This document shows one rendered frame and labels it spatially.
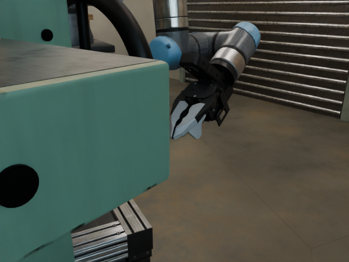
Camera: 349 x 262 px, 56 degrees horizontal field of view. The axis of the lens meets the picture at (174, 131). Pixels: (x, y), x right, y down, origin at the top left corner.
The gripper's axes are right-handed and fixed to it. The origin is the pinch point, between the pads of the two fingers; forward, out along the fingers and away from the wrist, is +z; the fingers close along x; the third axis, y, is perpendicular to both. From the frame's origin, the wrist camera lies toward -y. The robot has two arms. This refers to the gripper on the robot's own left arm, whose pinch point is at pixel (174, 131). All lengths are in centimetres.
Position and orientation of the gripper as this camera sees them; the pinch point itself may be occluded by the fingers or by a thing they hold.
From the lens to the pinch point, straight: 62.8
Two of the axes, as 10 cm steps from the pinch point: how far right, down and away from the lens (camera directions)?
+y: 3.6, 6.7, 6.5
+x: -7.9, -1.5, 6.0
